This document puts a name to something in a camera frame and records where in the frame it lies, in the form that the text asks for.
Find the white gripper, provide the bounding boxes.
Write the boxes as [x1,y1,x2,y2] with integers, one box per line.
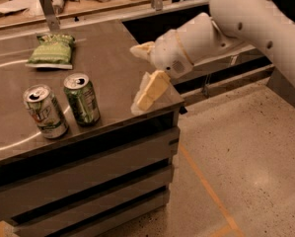
[130,30,193,116]

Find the green soda can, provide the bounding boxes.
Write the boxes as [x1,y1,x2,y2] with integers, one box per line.
[64,73,100,126]

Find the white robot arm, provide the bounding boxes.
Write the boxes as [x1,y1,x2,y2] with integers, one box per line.
[130,0,295,115]

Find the white 7up can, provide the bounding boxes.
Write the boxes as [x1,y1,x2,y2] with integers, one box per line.
[23,84,68,139]

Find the green chip bag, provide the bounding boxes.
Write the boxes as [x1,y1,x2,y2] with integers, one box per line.
[26,34,75,70]

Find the grey handheld tool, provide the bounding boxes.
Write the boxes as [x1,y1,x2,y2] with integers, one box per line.
[52,0,66,15]

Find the white paper sheets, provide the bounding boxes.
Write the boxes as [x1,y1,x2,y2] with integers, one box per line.
[0,0,39,15]

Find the grey drawer cabinet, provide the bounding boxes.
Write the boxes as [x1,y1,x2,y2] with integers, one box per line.
[0,109,180,237]

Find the left metal bracket post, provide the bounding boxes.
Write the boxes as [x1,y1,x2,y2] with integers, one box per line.
[39,0,60,32]

